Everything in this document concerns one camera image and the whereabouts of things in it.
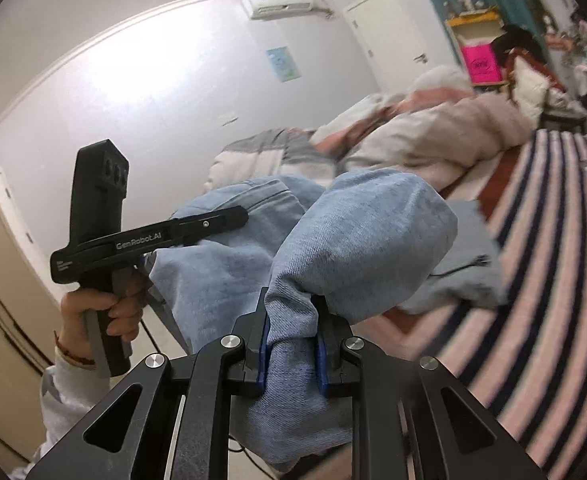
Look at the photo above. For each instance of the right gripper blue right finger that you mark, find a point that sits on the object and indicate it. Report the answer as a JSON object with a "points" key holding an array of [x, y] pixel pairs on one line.
{"points": [[336, 377]]}

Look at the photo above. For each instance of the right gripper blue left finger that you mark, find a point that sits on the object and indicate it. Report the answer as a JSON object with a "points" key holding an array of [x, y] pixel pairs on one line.
{"points": [[248, 375]]}

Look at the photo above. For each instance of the light blue denim pants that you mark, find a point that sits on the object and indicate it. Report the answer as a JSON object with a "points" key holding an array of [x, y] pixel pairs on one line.
{"points": [[365, 243]]}

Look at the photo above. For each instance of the person's left hand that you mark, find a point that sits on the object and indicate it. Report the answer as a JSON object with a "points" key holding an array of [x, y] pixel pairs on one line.
{"points": [[123, 312]]}

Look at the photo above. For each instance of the grey star-patterned left sleeve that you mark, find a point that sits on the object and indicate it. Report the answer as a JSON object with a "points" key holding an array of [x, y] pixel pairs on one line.
{"points": [[69, 390]]}

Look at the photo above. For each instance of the grey folded garment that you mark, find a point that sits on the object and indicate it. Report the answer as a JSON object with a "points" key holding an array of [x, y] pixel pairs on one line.
{"points": [[470, 271]]}

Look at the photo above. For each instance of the striped pink navy blanket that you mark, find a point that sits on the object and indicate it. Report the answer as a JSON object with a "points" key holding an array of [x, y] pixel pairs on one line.
{"points": [[525, 361]]}

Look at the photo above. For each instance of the pink beige crumpled duvet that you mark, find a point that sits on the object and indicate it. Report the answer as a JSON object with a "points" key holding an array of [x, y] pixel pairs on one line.
{"points": [[438, 129]]}

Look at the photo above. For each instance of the white air conditioner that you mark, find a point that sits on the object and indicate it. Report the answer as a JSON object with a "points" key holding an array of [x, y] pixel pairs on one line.
{"points": [[271, 9]]}

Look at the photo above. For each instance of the white door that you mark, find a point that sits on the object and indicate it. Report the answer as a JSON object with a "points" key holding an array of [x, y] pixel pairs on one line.
{"points": [[392, 43]]}

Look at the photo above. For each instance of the pile of clothes on chair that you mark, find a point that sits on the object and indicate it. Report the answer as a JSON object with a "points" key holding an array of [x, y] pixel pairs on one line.
{"points": [[532, 86]]}

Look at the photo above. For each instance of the yellow shelf cabinet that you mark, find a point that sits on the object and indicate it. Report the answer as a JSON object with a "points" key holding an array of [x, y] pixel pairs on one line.
{"points": [[473, 29]]}

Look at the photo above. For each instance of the blue wall poster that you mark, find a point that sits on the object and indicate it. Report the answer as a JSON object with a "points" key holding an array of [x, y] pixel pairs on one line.
{"points": [[283, 64]]}

